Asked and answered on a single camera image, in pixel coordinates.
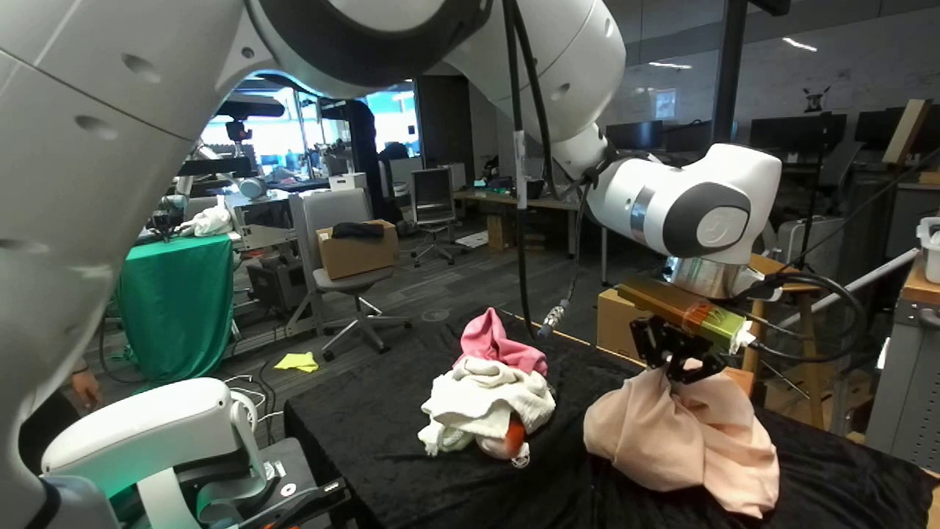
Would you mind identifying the wooden stool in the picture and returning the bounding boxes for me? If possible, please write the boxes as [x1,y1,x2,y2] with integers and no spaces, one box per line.
[741,251,826,398]

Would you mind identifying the wooden workbench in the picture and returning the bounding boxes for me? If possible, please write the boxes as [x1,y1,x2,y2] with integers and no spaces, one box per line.
[863,260,940,476]

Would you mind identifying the slanted metal pole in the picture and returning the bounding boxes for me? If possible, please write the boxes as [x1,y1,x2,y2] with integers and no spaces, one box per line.
[775,244,932,332]

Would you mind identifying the grey swivel chair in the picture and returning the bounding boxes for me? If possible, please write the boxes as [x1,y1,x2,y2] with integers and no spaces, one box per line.
[408,162,465,270]

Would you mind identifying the long wooden desk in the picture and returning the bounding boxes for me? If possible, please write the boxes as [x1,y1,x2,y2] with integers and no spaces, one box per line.
[453,185,612,287]

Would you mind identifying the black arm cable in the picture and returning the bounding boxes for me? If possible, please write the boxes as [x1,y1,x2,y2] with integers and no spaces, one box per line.
[500,0,602,340]

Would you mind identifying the yellow rag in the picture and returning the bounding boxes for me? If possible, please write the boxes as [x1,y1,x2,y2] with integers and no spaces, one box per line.
[270,347,324,376]

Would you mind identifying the green draped table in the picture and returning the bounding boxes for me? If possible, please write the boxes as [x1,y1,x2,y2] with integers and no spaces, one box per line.
[108,232,237,387]

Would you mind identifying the black computer monitor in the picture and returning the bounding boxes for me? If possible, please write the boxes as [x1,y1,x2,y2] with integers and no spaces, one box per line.
[747,107,853,162]
[663,118,727,159]
[602,118,671,159]
[853,101,940,159]

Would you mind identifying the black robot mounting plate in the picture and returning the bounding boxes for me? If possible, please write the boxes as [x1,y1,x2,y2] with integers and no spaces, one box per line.
[232,435,348,529]

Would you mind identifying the small cardboard box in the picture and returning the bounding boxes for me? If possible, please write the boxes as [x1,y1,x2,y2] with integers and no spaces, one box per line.
[311,216,406,285]

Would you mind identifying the pink cloth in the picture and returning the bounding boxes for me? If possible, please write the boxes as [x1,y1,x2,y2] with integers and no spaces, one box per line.
[459,306,552,378]

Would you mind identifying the grey office chair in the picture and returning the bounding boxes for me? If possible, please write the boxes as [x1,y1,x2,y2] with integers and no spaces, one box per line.
[283,187,414,365]

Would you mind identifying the black vertical pole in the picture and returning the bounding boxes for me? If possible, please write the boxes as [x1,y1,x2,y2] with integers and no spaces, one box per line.
[712,0,753,146]

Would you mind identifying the small white towel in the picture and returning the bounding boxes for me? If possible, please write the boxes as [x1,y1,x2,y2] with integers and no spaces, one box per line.
[418,353,558,469]

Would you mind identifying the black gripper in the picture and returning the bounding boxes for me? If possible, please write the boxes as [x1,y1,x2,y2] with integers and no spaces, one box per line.
[630,315,730,387]

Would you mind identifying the large cream towel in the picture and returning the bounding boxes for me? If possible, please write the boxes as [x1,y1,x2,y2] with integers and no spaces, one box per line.
[583,367,785,523]

